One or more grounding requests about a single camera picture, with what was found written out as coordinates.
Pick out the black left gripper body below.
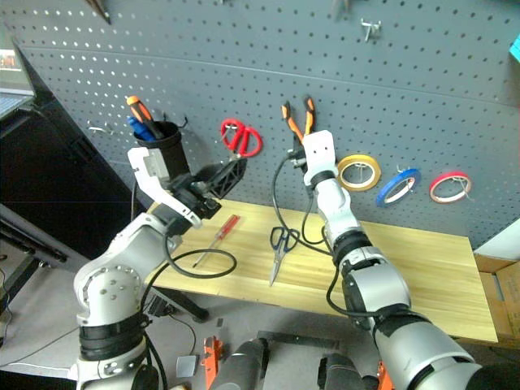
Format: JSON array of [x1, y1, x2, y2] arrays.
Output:
[[164, 172, 223, 222]]

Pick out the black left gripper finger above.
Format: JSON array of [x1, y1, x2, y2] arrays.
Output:
[[193, 158, 245, 189], [209, 158, 249, 200]]

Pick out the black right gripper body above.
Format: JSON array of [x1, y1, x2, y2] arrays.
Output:
[[287, 146, 310, 174]]

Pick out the orange black pliers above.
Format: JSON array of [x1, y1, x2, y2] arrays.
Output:
[[280, 96, 317, 152]]

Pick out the yellow tape roll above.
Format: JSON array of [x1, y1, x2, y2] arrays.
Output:
[[336, 153, 382, 193]]

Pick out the grey pegboard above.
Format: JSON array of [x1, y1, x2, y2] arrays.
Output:
[[0, 0, 520, 249]]

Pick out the blue tape roll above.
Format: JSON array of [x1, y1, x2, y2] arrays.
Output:
[[375, 168, 423, 208]]

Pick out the red tape roll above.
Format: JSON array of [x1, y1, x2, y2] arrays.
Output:
[[428, 171, 473, 205]]

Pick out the silver double pegboard hook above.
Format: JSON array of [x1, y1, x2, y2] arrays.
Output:
[[360, 17, 384, 43]]

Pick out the black tool cup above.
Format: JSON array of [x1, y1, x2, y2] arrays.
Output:
[[132, 120, 191, 180]]

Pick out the orange black screwdriver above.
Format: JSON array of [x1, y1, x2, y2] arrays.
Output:
[[125, 95, 164, 140]]

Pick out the black table leg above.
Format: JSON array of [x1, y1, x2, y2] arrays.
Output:
[[152, 285, 210, 323]]

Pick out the dark rounded robot part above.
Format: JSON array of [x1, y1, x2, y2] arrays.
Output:
[[213, 337, 270, 390], [316, 352, 379, 390]]

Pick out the dark hanging tool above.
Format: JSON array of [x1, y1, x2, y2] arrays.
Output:
[[84, 0, 112, 25]]

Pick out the laptop computer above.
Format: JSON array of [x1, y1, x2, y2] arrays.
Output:
[[0, 48, 36, 122]]

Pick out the cardboard box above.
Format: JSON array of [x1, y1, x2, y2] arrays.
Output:
[[473, 252, 520, 340]]

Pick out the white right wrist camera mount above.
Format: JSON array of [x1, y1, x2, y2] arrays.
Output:
[[301, 130, 339, 186]]

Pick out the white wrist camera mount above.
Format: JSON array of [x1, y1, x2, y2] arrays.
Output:
[[301, 130, 339, 186], [127, 145, 204, 229]]

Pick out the red handled scissors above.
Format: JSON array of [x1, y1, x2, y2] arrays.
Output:
[[220, 118, 264, 163]]

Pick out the red handled screwdriver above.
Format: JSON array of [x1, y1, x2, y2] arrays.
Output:
[[192, 214, 241, 269]]

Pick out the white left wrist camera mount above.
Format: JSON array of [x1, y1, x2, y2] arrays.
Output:
[[127, 145, 204, 229]]

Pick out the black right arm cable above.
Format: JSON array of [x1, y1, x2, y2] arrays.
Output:
[[271, 154, 381, 320]]

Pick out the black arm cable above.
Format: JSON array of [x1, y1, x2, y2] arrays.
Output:
[[271, 154, 381, 320], [140, 233, 238, 314]]

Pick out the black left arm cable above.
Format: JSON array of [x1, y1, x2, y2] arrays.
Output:
[[140, 233, 238, 314]]

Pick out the blue handled screwdriver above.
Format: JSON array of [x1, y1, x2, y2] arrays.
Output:
[[126, 115, 158, 143]]

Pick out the dark blue handled scissors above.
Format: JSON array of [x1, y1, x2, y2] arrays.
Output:
[[268, 226, 301, 288]]

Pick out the orange metal bracket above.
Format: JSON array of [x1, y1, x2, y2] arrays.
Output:
[[201, 335, 224, 390]]

